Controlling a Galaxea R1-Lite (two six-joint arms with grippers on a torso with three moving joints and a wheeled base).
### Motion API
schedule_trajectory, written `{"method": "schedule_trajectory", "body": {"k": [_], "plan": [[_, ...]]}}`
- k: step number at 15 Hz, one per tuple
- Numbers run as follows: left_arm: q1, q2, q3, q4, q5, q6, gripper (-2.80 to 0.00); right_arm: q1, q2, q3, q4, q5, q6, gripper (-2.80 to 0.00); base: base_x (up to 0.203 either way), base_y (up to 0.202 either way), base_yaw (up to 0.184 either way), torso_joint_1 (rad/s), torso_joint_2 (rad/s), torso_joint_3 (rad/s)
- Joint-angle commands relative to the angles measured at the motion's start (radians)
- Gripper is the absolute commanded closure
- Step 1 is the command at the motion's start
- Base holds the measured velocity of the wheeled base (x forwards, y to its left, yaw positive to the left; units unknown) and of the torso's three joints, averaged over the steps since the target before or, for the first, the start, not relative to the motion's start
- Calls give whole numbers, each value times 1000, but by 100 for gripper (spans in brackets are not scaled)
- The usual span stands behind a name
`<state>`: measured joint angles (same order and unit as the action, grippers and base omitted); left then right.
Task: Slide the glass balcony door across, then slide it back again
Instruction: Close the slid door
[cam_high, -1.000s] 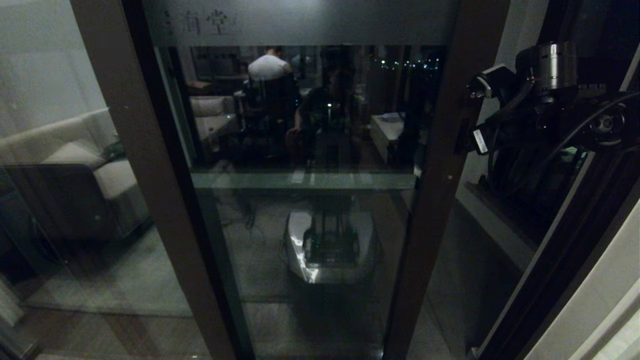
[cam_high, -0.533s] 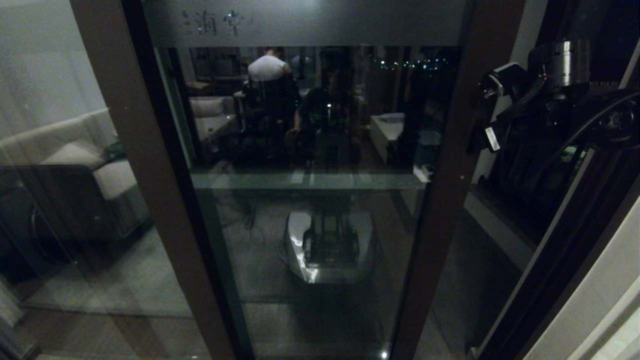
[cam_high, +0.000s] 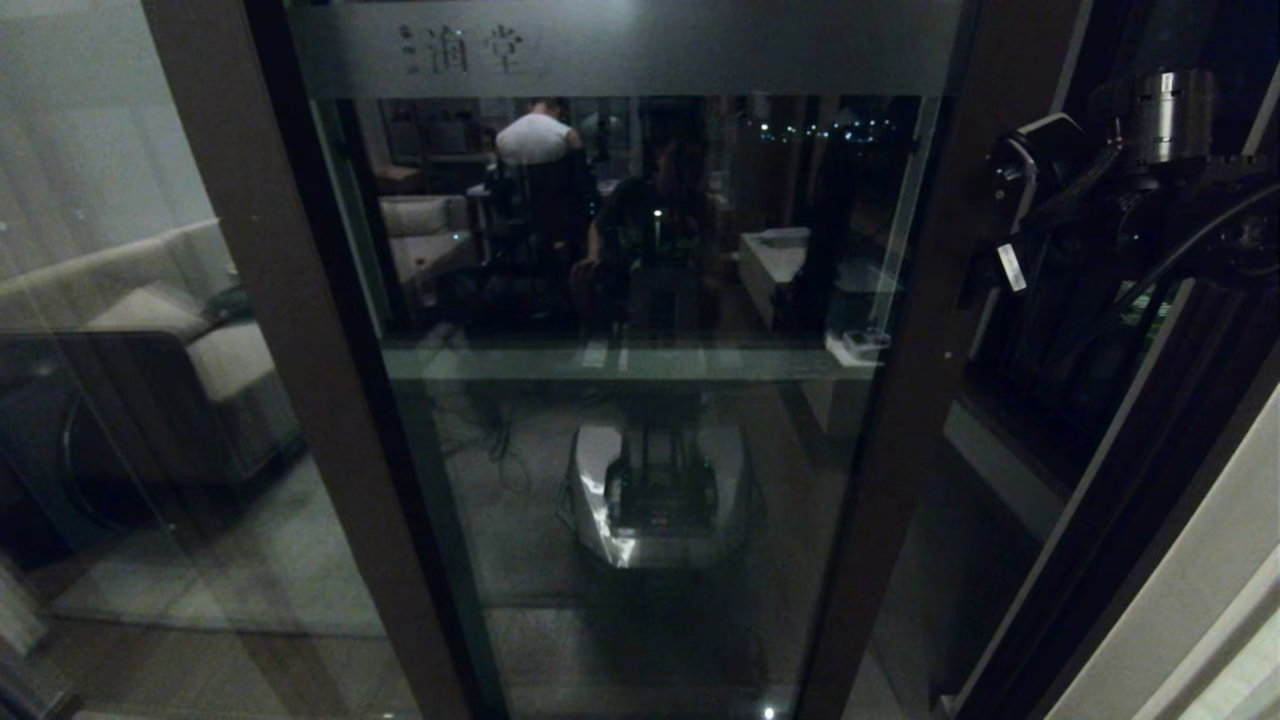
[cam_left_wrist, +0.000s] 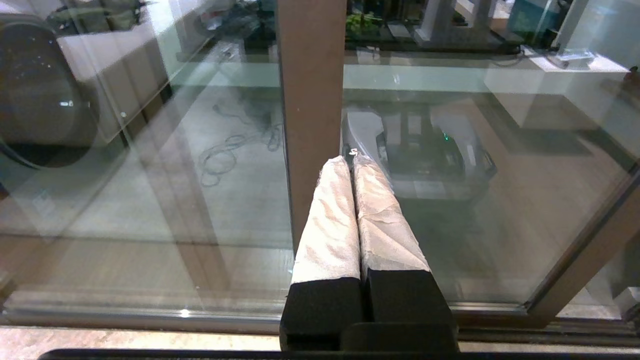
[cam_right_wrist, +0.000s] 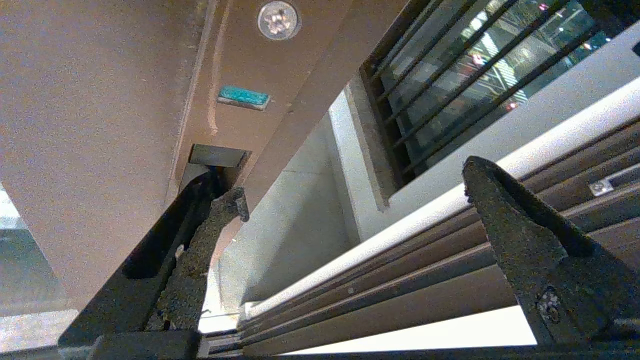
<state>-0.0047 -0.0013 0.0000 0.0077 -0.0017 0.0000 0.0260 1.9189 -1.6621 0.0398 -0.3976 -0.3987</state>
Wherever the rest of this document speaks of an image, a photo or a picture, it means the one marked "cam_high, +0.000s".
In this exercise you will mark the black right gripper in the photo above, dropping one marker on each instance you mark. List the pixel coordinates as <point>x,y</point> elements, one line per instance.
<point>1080,260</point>

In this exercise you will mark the dark green cloth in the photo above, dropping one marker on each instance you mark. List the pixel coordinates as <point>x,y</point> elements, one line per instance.
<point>230,301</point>

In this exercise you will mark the beige sofa cushion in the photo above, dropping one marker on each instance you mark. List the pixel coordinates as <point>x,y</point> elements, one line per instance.
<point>150,312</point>

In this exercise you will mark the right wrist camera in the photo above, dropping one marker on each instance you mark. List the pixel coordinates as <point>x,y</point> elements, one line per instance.
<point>1035,155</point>

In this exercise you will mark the grey rug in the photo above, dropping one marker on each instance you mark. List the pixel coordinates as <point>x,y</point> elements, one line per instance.
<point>230,560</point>

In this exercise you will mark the brown window sill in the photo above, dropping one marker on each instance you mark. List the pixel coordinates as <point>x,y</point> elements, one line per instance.
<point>1000,470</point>

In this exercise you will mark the beige sofa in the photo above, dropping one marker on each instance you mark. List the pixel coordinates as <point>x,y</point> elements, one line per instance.
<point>150,262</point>

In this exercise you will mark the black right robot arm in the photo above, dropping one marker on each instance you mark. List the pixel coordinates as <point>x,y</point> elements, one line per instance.
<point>1240,220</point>

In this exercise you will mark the dark brown door jamb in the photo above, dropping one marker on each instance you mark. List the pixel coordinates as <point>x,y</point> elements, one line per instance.
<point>1120,580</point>

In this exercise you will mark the brown framed sliding glass door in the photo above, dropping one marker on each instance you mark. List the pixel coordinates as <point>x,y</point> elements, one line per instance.
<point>890,480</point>

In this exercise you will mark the brown fixed door frame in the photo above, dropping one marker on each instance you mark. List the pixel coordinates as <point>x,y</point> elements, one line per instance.
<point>300,300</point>

